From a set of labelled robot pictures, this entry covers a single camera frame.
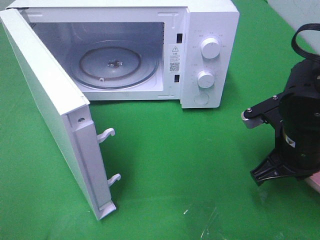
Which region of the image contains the green table cloth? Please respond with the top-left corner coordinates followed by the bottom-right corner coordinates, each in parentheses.
top-left (0, 0), bottom-right (320, 240)

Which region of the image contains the round door release button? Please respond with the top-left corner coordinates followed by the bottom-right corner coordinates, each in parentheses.
top-left (193, 93), bottom-right (210, 105)

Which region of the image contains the white microwave oven body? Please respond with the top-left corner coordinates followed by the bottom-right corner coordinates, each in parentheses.
top-left (4, 0), bottom-right (240, 109)

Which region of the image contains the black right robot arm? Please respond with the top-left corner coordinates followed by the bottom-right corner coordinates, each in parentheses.
top-left (241, 59), bottom-right (320, 186)

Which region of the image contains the white microwave door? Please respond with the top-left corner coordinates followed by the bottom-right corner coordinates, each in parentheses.
top-left (0, 9), bottom-right (121, 220)

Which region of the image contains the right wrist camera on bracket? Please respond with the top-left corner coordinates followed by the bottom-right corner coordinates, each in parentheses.
top-left (241, 93), bottom-right (284, 129)

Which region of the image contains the lower white timer knob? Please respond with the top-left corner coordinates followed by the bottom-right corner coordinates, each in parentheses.
top-left (197, 70), bottom-right (215, 89)

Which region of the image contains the clear tape front patch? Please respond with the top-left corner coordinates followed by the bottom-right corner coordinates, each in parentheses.
top-left (182, 199), bottom-right (226, 240)

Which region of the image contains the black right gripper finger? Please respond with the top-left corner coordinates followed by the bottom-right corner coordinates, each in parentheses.
top-left (250, 149), bottom-right (297, 186)

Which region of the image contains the clear tape patch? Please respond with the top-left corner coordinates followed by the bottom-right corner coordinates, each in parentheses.
top-left (182, 199), bottom-right (226, 240)
top-left (256, 187), bottom-right (293, 229)

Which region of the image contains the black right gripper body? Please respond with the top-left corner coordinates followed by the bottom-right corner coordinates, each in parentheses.
top-left (276, 94), bottom-right (320, 178)

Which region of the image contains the upper white power knob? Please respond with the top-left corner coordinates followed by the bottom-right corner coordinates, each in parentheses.
top-left (200, 36), bottom-right (221, 59)

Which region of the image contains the clear tape right patch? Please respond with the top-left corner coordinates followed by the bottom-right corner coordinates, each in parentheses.
top-left (256, 187), bottom-right (293, 229)

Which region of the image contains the pink round plate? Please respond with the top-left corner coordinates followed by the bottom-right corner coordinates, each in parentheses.
top-left (305, 172), bottom-right (320, 193)

